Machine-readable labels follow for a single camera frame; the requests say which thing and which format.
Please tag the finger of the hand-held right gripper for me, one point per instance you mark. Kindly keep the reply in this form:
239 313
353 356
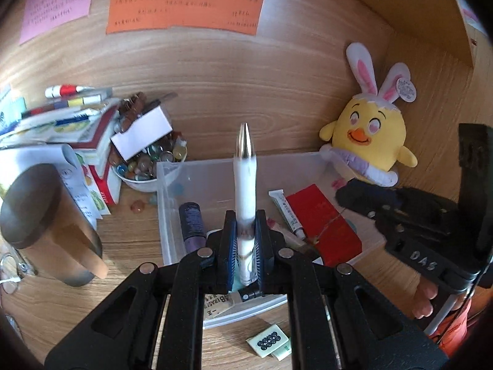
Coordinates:
408 216

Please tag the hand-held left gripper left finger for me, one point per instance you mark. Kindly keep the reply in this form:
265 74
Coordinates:
230 250

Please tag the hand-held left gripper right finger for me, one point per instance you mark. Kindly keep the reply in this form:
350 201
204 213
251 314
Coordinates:
260 250

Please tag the white tube with teal print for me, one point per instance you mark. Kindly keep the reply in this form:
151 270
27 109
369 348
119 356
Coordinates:
288 212

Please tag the white eraser paper sleeve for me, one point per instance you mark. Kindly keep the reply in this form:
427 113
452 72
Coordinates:
219 305

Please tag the white pen silver tip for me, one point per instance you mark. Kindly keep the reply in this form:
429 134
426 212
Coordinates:
245 185

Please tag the red envelope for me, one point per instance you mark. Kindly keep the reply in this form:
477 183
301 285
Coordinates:
327 219

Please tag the clear plastic bin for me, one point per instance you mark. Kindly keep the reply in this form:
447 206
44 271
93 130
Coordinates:
215 177

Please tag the person's right hand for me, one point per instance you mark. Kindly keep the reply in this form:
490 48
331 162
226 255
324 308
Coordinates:
423 300

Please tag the small purple bottle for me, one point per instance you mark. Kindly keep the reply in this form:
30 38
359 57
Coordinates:
191 225

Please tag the yellow chick plush bunny ears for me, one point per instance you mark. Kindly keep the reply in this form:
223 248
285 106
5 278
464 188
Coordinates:
371 135

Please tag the white mahjong tile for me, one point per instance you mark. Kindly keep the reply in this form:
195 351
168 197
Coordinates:
267 339

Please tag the loose orange marble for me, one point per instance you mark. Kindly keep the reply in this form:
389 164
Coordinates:
138 207

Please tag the pale green tile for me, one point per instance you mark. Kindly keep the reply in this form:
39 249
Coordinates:
281 352

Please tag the white bowl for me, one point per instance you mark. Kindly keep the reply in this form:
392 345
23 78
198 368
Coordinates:
142 183

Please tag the pile of glass marbles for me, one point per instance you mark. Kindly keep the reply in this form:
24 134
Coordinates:
154 158

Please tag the red and white box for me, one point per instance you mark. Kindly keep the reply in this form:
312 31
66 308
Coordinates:
104 187

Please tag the white folded card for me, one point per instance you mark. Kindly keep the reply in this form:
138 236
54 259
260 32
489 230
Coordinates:
140 133

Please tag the brown hair clips bundle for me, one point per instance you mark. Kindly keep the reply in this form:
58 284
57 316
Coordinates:
133 110

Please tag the brown ceramic mug with lid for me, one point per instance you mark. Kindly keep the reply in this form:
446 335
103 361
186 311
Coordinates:
42 219

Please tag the wooden shelf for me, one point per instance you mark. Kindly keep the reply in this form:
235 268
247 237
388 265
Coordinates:
404 7

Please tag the metal clip tool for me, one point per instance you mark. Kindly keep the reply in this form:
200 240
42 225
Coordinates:
19 262

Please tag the multicoloured pens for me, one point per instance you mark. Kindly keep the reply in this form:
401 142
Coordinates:
65 104

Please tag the red white marker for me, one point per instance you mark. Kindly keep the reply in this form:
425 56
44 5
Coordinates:
63 90

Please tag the orange paper note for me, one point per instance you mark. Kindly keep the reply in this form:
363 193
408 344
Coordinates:
181 11

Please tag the teal box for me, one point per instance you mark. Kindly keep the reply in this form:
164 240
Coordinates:
9 113

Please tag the pink paper note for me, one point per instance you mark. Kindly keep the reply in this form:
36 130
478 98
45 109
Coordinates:
57 4

